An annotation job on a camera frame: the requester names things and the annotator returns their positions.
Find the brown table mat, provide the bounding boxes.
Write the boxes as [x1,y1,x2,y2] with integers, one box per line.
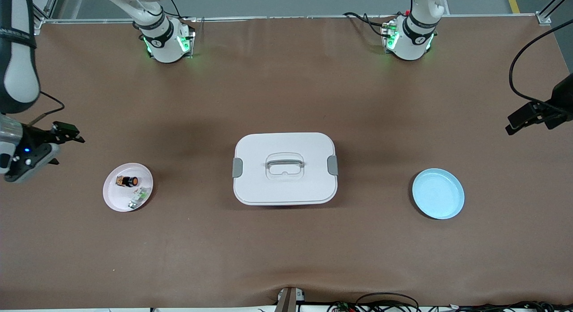
[0,14,573,309]

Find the metal table edge rail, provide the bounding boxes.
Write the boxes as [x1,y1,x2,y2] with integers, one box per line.
[43,15,544,22]

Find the black base cable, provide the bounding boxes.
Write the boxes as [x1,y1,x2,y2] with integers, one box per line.
[343,11,397,37]
[167,0,196,22]

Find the green and white switch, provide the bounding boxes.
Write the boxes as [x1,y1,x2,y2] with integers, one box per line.
[127,188,150,210]

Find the looped black cable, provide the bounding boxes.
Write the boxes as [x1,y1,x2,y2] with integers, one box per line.
[356,292,420,312]

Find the grey box lid handle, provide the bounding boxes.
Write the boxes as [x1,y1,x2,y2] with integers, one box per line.
[266,154,305,170]

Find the metal table edge bracket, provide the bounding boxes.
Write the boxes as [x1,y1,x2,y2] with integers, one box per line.
[274,286,306,312]

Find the aluminium frame post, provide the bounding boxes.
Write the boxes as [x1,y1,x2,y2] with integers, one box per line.
[32,0,61,30]
[536,0,573,25]

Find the white lidded storage box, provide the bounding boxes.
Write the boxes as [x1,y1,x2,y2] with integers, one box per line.
[232,132,339,206]

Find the black right base cable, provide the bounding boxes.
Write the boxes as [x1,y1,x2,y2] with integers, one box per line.
[167,0,196,22]

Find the black left base cable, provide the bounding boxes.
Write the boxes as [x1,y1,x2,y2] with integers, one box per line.
[343,11,397,37]

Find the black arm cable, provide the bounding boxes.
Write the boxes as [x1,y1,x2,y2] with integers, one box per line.
[509,19,573,107]
[28,92,66,127]

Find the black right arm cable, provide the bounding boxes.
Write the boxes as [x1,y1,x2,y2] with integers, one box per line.
[28,92,66,127]

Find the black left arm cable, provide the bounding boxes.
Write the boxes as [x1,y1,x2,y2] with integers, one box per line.
[509,19,573,107]

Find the pink round plate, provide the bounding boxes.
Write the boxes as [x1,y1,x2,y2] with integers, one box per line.
[103,162,154,213]

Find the light blue round plate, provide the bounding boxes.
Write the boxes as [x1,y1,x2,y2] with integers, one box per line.
[412,168,465,220]

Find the black cable bundle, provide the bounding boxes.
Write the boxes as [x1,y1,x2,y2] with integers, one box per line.
[327,300,573,312]

